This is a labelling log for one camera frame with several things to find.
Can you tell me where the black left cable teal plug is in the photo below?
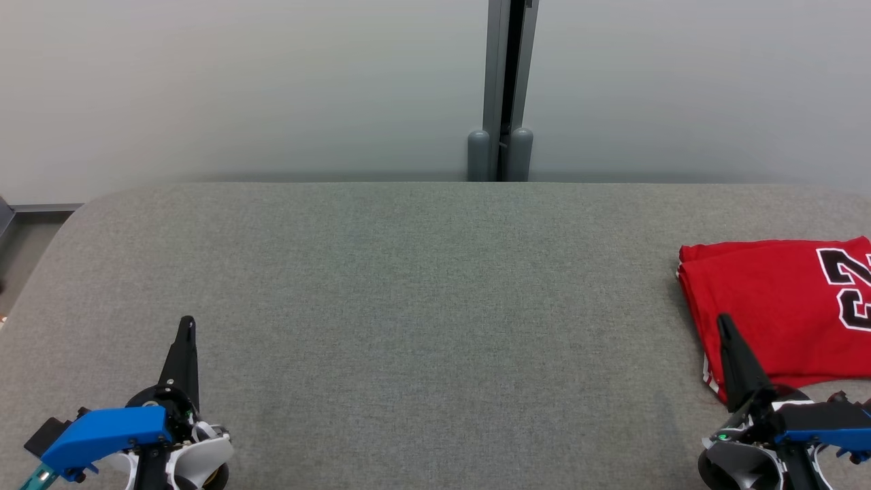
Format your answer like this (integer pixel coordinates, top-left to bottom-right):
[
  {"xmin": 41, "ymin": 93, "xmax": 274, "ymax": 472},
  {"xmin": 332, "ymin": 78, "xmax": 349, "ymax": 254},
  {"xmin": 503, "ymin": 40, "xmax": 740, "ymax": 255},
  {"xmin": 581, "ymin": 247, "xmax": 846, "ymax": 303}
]
[{"xmin": 17, "ymin": 463, "xmax": 59, "ymax": 490}]

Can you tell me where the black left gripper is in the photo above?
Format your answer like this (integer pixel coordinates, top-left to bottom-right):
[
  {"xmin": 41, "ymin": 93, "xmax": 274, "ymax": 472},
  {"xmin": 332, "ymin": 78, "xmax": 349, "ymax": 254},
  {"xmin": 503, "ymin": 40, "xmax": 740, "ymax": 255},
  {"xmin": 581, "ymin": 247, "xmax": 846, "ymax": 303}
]
[{"xmin": 126, "ymin": 315, "xmax": 201, "ymax": 443}]

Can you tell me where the grey metal partition post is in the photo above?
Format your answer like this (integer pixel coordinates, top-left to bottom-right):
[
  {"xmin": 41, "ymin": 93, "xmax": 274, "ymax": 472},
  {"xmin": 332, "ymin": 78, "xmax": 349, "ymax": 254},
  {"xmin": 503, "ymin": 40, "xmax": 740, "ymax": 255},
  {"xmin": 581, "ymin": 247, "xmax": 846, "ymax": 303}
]
[{"xmin": 482, "ymin": 0, "xmax": 540, "ymax": 183}]

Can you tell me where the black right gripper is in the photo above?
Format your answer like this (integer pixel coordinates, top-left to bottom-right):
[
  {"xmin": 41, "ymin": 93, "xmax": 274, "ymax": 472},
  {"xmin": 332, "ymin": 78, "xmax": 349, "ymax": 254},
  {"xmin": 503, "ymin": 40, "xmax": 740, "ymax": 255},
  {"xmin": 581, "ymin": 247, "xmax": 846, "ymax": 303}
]
[{"xmin": 708, "ymin": 313, "xmax": 812, "ymax": 447}]

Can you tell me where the red white jersey garment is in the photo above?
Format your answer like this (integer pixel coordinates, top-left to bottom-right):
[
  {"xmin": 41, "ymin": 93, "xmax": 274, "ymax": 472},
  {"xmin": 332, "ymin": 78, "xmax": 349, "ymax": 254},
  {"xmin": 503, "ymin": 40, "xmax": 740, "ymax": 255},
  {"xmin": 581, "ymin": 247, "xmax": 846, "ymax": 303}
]
[{"xmin": 676, "ymin": 235, "xmax": 871, "ymax": 404}]

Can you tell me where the grey cylinder post bumper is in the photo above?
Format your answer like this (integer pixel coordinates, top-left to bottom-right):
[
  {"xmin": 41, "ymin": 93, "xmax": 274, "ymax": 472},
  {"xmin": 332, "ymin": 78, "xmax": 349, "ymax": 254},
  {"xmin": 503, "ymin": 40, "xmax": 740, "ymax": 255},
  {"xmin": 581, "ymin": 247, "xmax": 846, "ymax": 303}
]
[
  {"xmin": 467, "ymin": 129, "xmax": 491, "ymax": 182},
  {"xmin": 508, "ymin": 127, "xmax": 534, "ymax": 182}
]

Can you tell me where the blue right camera bracket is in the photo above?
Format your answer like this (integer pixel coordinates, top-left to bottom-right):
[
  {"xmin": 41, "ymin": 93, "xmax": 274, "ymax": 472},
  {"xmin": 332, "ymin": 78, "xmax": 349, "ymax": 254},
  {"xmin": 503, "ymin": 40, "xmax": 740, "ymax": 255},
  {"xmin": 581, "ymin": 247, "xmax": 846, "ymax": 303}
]
[{"xmin": 776, "ymin": 400, "xmax": 871, "ymax": 463}]

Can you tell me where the blue camera bracket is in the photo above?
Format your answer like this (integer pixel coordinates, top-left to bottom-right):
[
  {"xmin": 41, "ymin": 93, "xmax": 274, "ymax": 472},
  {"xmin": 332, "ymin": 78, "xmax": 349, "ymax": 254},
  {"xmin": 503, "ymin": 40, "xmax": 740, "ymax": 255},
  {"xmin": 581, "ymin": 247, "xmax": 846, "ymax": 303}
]
[
  {"xmin": 776, "ymin": 400, "xmax": 871, "ymax": 463},
  {"xmin": 39, "ymin": 406, "xmax": 174, "ymax": 483}
]

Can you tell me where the blue left camera bracket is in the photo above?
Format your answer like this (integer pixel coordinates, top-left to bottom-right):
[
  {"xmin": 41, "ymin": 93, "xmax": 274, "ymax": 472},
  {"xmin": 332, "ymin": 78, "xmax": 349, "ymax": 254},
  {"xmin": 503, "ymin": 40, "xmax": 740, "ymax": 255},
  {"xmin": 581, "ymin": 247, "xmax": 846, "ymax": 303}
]
[{"xmin": 39, "ymin": 406, "xmax": 174, "ymax": 483}]

